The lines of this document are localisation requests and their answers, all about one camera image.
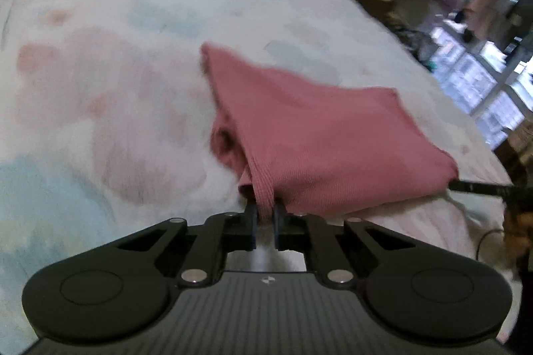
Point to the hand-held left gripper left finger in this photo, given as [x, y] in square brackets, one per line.
[251, 228]

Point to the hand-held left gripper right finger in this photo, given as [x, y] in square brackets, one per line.
[278, 228]

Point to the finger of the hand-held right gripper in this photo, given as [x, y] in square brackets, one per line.
[479, 187]

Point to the pink sleeveless dress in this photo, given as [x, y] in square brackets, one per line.
[324, 130]

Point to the window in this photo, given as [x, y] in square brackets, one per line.
[479, 80]

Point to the peach hanging cloth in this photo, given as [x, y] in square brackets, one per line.
[485, 11]

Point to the floral pastel blanket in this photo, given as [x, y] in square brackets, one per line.
[104, 88]

